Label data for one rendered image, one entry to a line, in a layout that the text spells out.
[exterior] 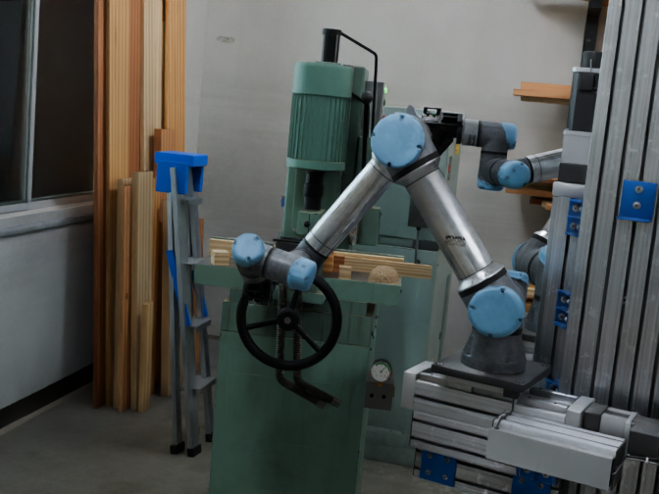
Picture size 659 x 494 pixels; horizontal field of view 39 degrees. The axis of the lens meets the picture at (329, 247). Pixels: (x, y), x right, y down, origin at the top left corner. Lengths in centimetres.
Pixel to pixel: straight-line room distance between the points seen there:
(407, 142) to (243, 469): 126
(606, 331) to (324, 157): 96
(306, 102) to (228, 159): 262
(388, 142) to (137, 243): 221
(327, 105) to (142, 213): 155
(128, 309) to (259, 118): 161
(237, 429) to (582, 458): 116
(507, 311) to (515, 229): 302
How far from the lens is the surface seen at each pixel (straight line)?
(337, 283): 266
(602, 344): 228
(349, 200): 218
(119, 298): 410
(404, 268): 280
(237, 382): 277
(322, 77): 270
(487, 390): 220
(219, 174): 533
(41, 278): 401
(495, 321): 201
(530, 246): 276
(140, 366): 412
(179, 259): 356
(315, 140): 271
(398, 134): 199
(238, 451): 283
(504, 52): 500
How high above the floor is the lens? 138
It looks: 8 degrees down
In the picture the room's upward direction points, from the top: 5 degrees clockwise
